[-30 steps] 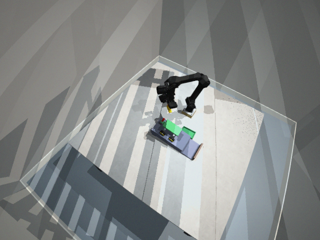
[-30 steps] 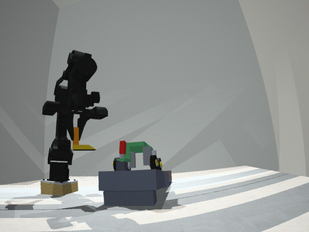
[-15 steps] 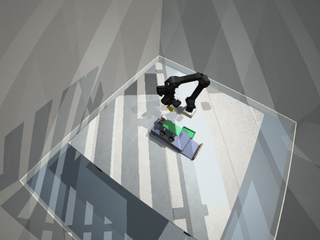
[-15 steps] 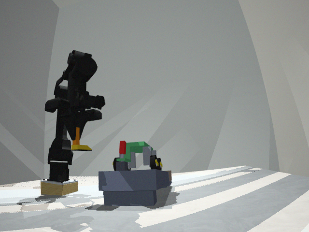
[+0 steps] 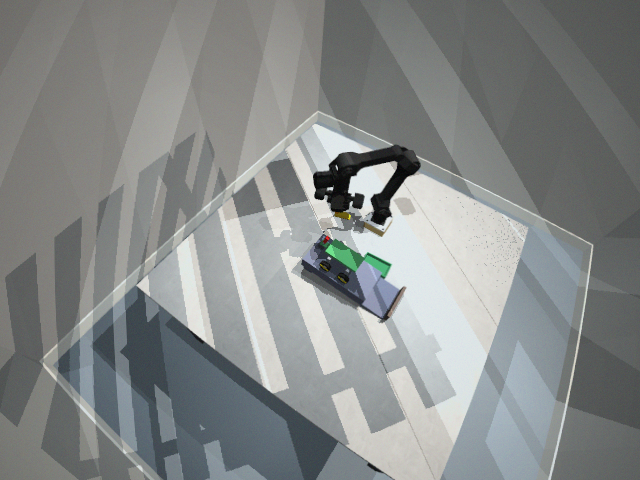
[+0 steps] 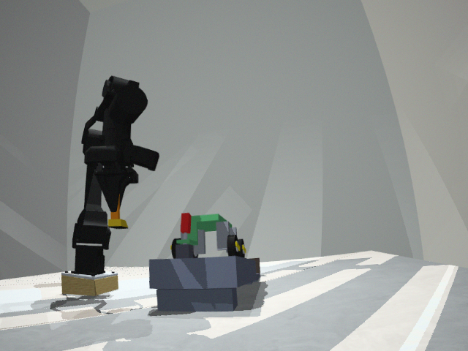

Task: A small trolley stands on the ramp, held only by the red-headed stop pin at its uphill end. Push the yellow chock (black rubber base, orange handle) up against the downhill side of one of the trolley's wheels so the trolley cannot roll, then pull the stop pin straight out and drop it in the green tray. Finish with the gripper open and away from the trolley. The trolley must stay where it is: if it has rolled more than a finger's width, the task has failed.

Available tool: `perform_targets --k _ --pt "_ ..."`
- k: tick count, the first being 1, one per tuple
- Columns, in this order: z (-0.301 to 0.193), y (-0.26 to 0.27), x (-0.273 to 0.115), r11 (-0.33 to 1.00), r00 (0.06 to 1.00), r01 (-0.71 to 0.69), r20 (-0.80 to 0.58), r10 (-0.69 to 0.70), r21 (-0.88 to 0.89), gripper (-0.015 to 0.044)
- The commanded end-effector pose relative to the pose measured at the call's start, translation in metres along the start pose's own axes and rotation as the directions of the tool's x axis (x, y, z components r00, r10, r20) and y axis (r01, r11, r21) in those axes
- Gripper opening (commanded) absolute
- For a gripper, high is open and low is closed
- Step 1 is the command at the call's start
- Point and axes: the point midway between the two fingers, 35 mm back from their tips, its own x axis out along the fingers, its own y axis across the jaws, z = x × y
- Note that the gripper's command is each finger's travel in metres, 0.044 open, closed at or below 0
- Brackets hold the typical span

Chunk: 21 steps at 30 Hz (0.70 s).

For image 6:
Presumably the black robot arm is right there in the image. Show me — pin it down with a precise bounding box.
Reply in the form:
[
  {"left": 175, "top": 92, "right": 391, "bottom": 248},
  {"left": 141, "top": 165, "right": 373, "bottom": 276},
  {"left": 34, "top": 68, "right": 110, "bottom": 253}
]
[{"left": 71, "top": 76, "right": 159, "bottom": 275}]

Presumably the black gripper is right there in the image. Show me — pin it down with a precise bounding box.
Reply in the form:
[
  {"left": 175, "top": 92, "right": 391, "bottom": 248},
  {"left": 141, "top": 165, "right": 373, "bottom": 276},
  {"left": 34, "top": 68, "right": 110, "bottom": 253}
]
[{"left": 84, "top": 129, "right": 139, "bottom": 212}]

